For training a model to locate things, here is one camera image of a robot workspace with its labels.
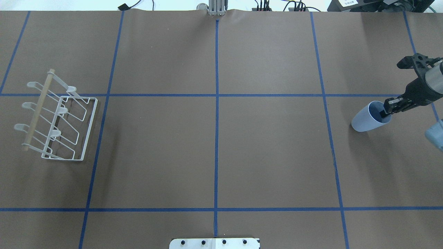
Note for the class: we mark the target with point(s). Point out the black laptop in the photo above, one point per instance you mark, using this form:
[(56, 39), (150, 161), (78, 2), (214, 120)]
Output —
[(417, 6)]

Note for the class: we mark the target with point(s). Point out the light blue cup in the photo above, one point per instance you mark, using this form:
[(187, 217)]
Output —
[(370, 117)]

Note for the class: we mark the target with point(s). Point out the aluminium frame post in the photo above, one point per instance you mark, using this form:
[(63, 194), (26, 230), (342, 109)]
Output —
[(217, 7)]

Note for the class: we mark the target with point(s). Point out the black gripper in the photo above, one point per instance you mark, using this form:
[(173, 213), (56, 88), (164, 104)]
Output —
[(416, 92)]

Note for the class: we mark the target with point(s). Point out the white wire cup holder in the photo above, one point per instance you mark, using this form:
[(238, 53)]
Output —
[(62, 120)]

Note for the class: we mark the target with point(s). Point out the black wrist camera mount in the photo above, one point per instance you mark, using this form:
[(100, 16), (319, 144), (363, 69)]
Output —
[(421, 64)]

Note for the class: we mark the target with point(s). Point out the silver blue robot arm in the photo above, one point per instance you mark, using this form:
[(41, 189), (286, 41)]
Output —
[(434, 134)]

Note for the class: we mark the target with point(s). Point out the small black device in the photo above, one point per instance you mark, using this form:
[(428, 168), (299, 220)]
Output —
[(123, 7)]

